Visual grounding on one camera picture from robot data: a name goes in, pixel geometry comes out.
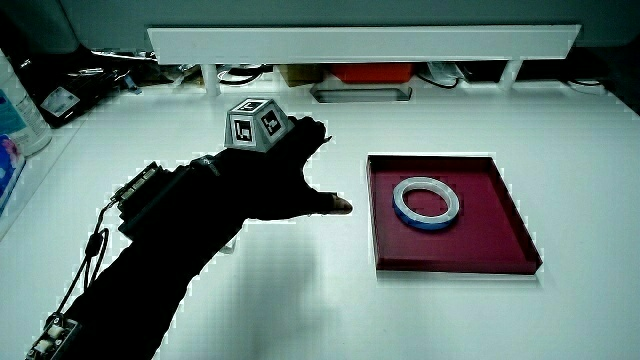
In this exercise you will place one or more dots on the blue printed packet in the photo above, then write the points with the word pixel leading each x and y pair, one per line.
pixel 7 170

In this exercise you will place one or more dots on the blue tape roll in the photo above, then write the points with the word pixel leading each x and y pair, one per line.
pixel 401 209

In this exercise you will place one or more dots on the white plastic bottle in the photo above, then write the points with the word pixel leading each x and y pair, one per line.
pixel 25 120

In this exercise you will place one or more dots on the brown cardboard box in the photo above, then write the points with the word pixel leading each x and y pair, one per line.
pixel 300 74

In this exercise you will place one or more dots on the black wrist sensor module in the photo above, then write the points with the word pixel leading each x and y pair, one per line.
pixel 150 195

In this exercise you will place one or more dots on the orange box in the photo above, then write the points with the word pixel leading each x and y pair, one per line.
pixel 372 72

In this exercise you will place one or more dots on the black device with white label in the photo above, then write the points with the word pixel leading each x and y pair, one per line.
pixel 75 100

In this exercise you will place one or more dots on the white desk shelf riser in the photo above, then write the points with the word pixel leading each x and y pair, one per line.
pixel 360 44

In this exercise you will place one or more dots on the person's left forearm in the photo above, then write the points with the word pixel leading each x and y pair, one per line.
pixel 150 280

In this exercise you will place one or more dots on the small connector board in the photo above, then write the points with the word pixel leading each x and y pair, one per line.
pixel 52 337

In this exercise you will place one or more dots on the person's left hand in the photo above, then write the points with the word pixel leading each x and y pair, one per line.
pixel 265 185

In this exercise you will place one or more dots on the dark red tray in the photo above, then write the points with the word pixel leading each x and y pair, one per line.
pixel 490 240

